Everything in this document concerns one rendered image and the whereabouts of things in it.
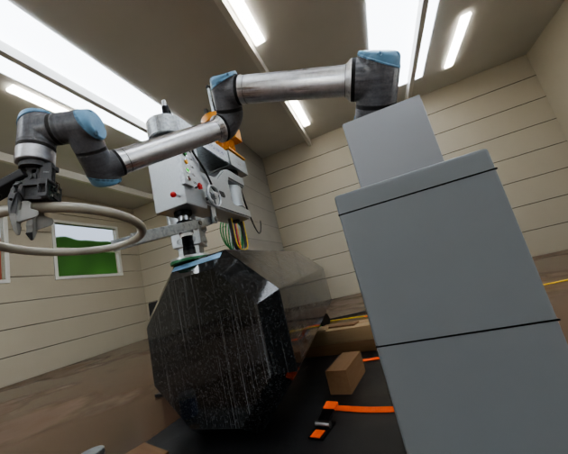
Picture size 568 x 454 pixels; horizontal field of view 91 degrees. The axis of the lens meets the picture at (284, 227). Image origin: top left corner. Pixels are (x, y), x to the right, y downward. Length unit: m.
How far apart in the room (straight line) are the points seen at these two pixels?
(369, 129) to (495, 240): 0.49
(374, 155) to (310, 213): 6.05
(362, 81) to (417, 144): 0.31
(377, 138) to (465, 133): 6.46
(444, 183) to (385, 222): 0.17
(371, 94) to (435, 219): 0.54
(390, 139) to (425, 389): 0.72
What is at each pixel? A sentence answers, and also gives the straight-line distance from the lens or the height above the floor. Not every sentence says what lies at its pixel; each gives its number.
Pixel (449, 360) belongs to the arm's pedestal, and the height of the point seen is 0.37.
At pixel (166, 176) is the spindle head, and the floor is 1.36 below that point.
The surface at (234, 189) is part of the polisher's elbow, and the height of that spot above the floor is 1.44.
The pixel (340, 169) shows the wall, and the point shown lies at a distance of 7.09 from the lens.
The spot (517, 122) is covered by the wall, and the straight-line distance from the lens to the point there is 7.74.
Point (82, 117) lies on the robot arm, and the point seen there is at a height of 1.23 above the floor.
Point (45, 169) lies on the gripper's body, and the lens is 1.04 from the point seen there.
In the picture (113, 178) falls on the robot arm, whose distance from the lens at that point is 1.08.
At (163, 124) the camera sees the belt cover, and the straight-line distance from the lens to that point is 1.83.
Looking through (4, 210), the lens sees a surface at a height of 1.00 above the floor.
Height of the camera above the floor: 0.64
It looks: 11 degrees up
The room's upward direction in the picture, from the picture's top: 14 degrees counter-clockwise
